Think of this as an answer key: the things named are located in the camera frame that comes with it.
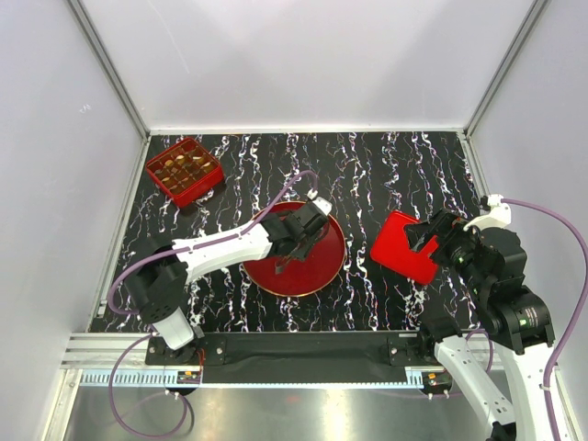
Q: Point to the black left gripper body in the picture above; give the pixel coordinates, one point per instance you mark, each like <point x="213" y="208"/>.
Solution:
<point x="300" y="252"/>

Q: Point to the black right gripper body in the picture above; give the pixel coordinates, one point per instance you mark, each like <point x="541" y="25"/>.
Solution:
<point x="457" y="246"/>

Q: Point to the red box lid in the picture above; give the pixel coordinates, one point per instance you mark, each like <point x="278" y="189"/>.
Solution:
<point x="391" y="249"/>

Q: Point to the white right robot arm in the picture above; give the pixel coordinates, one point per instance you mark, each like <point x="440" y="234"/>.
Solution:
<point x="491" y="261"/>

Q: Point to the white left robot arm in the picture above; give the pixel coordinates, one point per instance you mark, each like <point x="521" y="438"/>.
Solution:
<point x="157" y="284"/>

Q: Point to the red compartment chocolate box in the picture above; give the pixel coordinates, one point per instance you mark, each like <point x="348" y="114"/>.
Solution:
<point x="188" y="181"/>

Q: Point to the round red lacquer tray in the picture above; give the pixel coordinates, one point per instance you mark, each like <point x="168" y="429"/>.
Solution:
<point x="300" y="278"/>

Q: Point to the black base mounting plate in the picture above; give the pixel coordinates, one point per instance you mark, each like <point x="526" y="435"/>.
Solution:
<point x="355" y="359"/>

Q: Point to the aluminium frame rail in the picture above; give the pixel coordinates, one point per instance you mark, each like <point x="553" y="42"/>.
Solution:
<point x="120" y="358"/>

